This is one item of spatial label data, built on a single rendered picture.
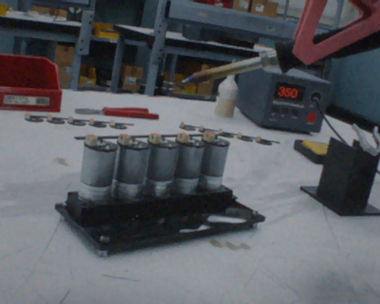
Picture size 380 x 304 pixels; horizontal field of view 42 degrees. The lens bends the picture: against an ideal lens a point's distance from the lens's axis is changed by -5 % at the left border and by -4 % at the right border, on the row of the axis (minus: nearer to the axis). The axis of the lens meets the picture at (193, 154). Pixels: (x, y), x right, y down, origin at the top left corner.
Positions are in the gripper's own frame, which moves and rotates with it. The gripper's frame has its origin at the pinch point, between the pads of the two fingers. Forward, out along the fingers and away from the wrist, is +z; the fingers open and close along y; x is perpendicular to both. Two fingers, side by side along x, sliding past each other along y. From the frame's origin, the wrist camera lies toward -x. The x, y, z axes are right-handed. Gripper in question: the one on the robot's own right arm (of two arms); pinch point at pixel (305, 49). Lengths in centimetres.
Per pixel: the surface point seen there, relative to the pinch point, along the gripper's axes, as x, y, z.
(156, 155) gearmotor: -3.3, 0.5, 13.3
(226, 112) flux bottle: 3, -48, 15
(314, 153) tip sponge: 13.9, -29.3, 8.4
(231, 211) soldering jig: 4.6, -2.2, 13.8
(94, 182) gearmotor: -5.6, 4.5, 16.5
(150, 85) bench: -22, -259, 64
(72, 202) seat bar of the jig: -6.0, 4.7, 18.7
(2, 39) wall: -162, -399, 146
